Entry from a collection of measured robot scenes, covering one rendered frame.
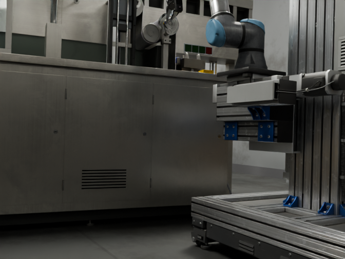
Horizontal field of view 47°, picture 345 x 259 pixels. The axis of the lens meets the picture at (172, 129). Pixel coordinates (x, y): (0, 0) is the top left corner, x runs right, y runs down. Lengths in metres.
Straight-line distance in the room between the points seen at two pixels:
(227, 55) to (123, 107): 1.28
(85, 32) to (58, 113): 0.87
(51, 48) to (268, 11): 3.65
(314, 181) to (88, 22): 1.86
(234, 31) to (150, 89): 0.71
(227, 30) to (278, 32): 3.63
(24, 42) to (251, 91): 1.68
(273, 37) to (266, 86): 3.94
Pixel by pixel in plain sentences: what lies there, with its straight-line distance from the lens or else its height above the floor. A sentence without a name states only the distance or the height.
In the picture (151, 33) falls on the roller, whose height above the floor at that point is 1.17.
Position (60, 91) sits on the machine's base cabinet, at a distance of 2.15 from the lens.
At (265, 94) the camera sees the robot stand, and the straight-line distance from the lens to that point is 1.49.
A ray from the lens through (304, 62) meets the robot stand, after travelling 1.81.
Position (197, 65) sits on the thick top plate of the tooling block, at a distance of 2.68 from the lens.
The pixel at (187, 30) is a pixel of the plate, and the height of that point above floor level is 1.32.
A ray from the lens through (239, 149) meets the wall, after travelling 5.73.
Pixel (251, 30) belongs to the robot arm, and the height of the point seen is 1.00.
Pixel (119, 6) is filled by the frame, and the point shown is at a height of 1.27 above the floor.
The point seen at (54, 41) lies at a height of 1.06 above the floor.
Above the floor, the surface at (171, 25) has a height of 1.24.
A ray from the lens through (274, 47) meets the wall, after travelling 5.39.
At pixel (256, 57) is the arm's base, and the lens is 1.81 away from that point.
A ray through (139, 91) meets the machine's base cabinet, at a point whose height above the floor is 0.76.
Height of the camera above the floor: 0.53
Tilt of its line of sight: 1 degrees up
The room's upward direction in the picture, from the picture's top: 2 degrees clockwise
